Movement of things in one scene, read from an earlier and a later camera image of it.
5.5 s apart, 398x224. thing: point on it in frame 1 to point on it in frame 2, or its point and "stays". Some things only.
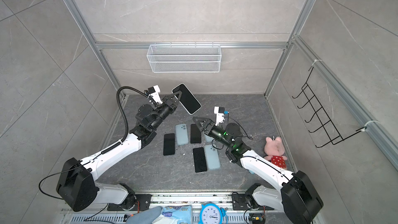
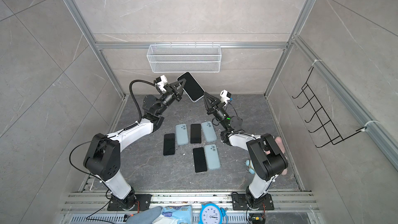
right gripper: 209,128 to 218,109
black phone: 169,148 stays
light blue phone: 182,134 stays
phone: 200,163 stays
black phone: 195,135 stays
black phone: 186,99 to 190,87
